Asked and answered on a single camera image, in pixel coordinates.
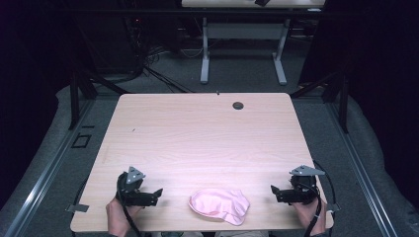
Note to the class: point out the black metal stand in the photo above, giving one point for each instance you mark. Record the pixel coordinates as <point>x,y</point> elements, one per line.
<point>342,98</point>
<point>75,98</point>

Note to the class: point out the black square floor socket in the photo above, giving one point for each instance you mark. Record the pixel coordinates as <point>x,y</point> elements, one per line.
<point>81,141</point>

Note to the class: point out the white desk with grey legs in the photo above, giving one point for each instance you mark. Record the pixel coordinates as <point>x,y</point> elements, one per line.
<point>245,31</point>

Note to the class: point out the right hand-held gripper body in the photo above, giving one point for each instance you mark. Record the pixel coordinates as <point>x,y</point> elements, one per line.
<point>303,186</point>

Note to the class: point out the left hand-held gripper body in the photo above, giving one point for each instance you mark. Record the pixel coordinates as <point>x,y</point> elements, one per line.
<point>130,187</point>

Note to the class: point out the person's right hand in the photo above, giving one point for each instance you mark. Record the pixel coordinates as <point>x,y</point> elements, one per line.
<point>308,215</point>

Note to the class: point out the person's left hand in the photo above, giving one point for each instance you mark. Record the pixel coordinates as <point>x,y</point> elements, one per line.
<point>118,214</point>

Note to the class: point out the aluminium floor rail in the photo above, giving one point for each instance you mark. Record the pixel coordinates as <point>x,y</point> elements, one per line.
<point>362,171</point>
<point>42,177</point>

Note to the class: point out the pink cloth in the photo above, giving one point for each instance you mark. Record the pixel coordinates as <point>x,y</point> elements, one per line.
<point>219,205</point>

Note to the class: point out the grey metal table bracket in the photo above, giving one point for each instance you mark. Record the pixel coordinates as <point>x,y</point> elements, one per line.
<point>77,208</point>

